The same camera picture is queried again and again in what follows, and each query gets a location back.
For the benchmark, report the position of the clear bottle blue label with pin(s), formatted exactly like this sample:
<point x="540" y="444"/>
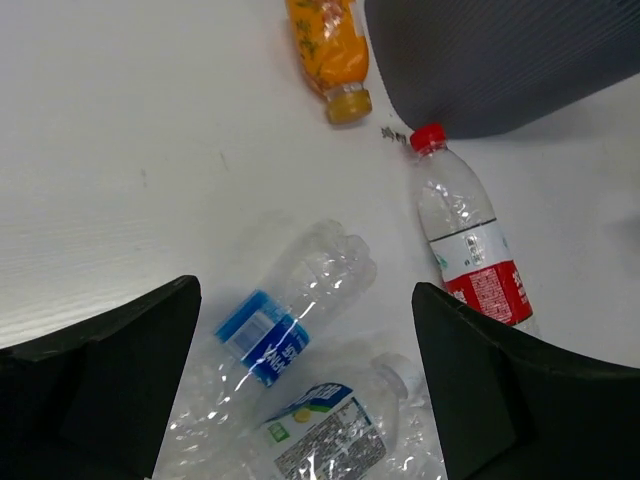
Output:
<point x="318" y="277"/>

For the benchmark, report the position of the orange juice bottle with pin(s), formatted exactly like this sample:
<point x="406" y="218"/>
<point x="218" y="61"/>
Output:
<point x="334" y="55"/>

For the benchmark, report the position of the grey mesh waste bin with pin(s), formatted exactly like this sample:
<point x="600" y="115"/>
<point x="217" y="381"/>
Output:
<point x="483" y="68"/>

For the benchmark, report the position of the clear bottle red label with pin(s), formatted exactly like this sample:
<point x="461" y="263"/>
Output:
<point x="461" y="228"/>

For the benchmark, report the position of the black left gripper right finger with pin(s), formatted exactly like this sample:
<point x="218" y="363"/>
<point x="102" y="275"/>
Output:
<point x="508" y="405"/>

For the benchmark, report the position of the clear bottle white lemon label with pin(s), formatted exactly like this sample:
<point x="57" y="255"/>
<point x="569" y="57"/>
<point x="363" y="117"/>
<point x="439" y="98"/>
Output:
<point x="368" y="423"/>

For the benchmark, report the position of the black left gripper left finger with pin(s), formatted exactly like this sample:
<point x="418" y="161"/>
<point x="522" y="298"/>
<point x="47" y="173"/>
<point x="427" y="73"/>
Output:
<point x="92" y="400"/>

